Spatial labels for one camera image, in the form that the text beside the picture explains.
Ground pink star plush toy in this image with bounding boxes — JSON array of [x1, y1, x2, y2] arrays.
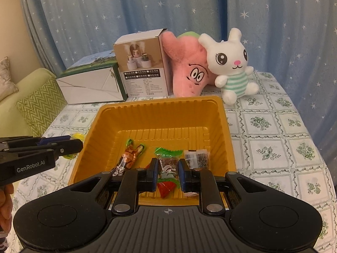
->
[[161, 30, 211, 98]]

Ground green-ended brown candy packet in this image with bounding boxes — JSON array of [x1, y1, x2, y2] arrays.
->
[[154, 147, 184, 190]]

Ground white rabbit plush toy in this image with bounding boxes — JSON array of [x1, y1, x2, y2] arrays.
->
[[198, 28, 260, 106]]

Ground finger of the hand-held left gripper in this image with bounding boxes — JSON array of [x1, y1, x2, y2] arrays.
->
[[34, 139, 84, 162], [0, 135, 72, 148]]

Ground orange plastic tray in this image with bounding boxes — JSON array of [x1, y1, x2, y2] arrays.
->
[[68, 96, 237, 207]]

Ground red snack packet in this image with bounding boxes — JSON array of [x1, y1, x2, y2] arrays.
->
[[157, 180, 177, 199]]

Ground dark snack packet green edges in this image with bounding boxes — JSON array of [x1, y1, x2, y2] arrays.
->
[[112, 138, 147, 176]]

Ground green zigzag pillow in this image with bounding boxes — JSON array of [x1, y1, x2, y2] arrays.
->
[[16, 78, 66, 137]]

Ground clear black sesame snack packet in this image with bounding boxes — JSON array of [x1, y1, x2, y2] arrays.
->
[[183, 149, 210, 170]]

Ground blue starry curtain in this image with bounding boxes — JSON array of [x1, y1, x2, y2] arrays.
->
[[225, 0, 337, 164], [18, 0, 228, 72]]

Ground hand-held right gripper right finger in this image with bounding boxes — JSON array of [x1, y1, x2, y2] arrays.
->
[[178, 158, 267, 215]]

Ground floral checked tablecloth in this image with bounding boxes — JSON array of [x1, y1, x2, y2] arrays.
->
[[8, 70, 333, 251]]

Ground person's left hand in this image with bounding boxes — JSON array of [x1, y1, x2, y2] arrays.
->
[[0, 183, 15, 233]]

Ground beige patterned pillow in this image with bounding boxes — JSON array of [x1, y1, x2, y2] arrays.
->
[[0, 57, 19, 102]]

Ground brown printed product box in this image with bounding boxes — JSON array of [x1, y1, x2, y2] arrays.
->
[[114, 28, 169, 97]]

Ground light green sofa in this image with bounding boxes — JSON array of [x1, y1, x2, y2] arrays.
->
[[0, 68, 66, 141]]

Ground white flat cardboard box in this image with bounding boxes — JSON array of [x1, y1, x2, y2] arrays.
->
[[56, 49, 127, 105]]

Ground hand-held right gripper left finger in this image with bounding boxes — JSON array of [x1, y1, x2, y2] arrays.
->
[[70, 158, 159, 215]]

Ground yellow green candy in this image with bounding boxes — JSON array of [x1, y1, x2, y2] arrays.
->
[[63, 134, 85, 160]]

